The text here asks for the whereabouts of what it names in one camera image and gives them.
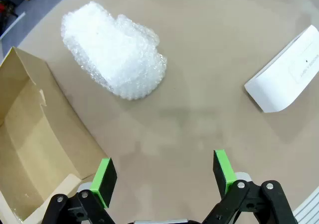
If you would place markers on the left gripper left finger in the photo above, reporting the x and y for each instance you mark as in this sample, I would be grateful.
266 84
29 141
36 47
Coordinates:
104 181

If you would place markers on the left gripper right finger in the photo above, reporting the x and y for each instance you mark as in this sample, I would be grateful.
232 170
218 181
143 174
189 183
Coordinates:
221 171

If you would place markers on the white rectangular box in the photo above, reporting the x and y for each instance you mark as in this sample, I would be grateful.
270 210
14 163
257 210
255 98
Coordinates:
281 84

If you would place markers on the fully white bubble-wrapped clock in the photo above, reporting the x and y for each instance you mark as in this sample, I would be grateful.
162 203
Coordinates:
112 52

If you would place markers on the open brown cardboard box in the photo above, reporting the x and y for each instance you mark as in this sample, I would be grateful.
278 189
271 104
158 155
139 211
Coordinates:
30 134

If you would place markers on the white metal floor bar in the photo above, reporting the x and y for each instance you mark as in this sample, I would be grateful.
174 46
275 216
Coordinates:
15 25

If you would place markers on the ribbed white rail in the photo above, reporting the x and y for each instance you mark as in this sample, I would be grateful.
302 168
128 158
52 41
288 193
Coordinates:
309 211

